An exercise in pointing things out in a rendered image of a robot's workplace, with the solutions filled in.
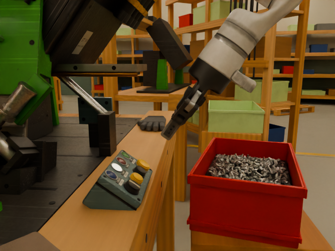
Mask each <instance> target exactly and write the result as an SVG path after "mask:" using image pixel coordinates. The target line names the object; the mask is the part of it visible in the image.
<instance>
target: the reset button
mask: <svg viewBox="0 0 335 251"><path fill-rule="evenodd" d="M130 178H131V179H132V180H134V181H136V182H137V183H138V184H141V183H142V182H143V178H142V176H141V175H140V174H138V173H135V172H134V173H132V174H131V176H130Z"/></svg>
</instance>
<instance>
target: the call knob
mask: <svg viewBox="0 0 335 251"><path fill-rule="evenodd" d="M125 186H126V187H127V189H128V190H130V191H131V192H133V193H138V192H139V191H140V186H139V184H138V183H137V182H136V181H134V180H128V181H127V182H126V184H125Z"/></svg>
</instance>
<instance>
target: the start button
mask: <svg viewBox="0 0 335 251"><path fill-rule="evenodd" d="M137 165H138V166H141V167H142V168H144V169H145V171H148V170H149V168H150V165H149V164H148V163H147V162H146V161H144V160H142V159H139V160H138V161H137Z"/></svg>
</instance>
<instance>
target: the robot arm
mask: <svg viewBox="0 0 335 251"><path fill-rule="evenodd" d="M255 1H256V2H258V3H259V4H261V5H262V6H264V7H265V8H267V9H268V11H266V12H264V13H254V12H251V11H248V10H245V9H242V8H236V9H234V10H233V11H232V12H231V13H230V15H229V16H228V17H227V19H226V20H225V22H224V23H223V24H222V26H221V27H220V28H219V30H218V31H217V33H216V34H215V35H214V36H213V38H212V39H211V40H210V41H209V42H208V43H207V45H206V46H205V47H204V49H203V50H202V52H201V53H200V54H199V56H198V57H197V59H196V60H195V61H194V63H193V64H192V66H191V67H190V69H189V70H188V73H189V74H190V75H191V76H192V77H194V78H195V79H196V80H197V82H196V83H195V85H194V86H193V87H190V86H188V88H187V89H186V90H185V92H184V95H183V97H182V98H181V100H180V101H179V103H178V104H177V107H176V110H175V111H174V113H173V114H172V117H171V119H170V121H169V122H168V124H167V125H166V126H165V128H164V129H163V130H162V132H161V136H162V137H164V138H165V139H167V140H170V139H171V138H172V137H173V135H174V134H175V132H176V131H177V130H178V128H179V127H180V126H182V125H184V124H185V123H186V121H187V120H188V119H189V118H190V117H192V116H193V114H194V113H195V112H196V111H197V110H198V108H199V107H201V106H202V104H203V103H204V102H205V100H206V98H205V97H204V95H205V94H206V92H207V91H208V90H212V91H213V92H215V93H216V94H219V95H220V94H221V93H222V92H223V91H224V90H225V88H226V87H227V85H228V84H229V83H230V81H232V82H233V83H235V84H236V85H237V86H239V87H240V88H242V89H243V90H245V91H247V92H249V93H251V92H252V91H253V90H254V88H255V87H256V82H255V81H254V80H252V79H250V78H249V77H247V76H245V75H243V74H242V73H240V72H239V69H240V68H241V66H242V65H243V63H244V61H245V59H246V58H247V56H248V55H249V54H250V52H251V51H252V50H253V48H254V47H255V46H256V44H257V43H258V42H259V40H260V39H261V38H262V37H263V36H264V34H265V33H266V32H267V31H268V30H269V29H270V28H271V27H273V26H274V25H275V24H276V23H277V22H278V21H280V20H281V19H282V18H283V17H285V16H286V15H287V14H289V13H290V12H291V11H293V10H294V9H295V8H296V7H297V6H298V5H299V4H300V3H301V2H302V1H303V0H255Z"/></svg>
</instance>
